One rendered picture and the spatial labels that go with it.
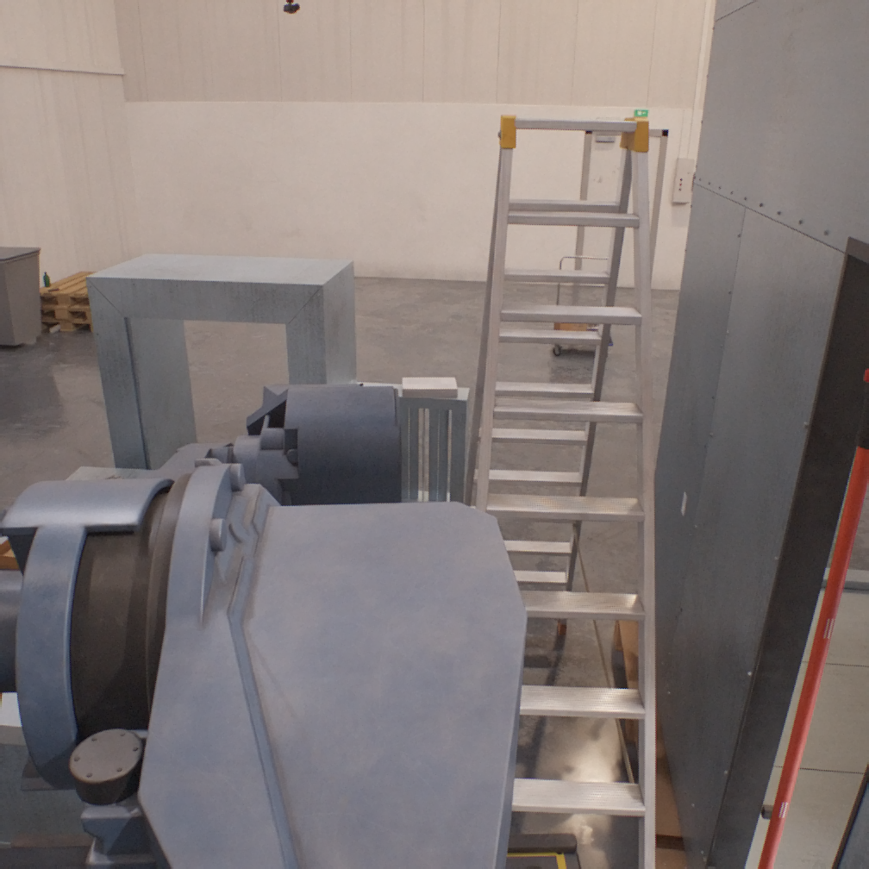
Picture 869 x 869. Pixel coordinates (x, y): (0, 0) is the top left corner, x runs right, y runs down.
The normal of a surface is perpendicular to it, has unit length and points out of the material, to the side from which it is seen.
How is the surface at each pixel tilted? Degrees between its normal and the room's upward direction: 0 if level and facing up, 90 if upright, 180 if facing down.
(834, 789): 0
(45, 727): 86
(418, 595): 0
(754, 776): 90
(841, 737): 0
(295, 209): 90
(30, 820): 90
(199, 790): 24
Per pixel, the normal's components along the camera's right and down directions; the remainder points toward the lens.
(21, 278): 0.98, 0.18
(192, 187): -0.12, 0.39
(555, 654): 0.01, -0.92
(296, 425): 0.07, -0.44
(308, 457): 0.09, 0.21
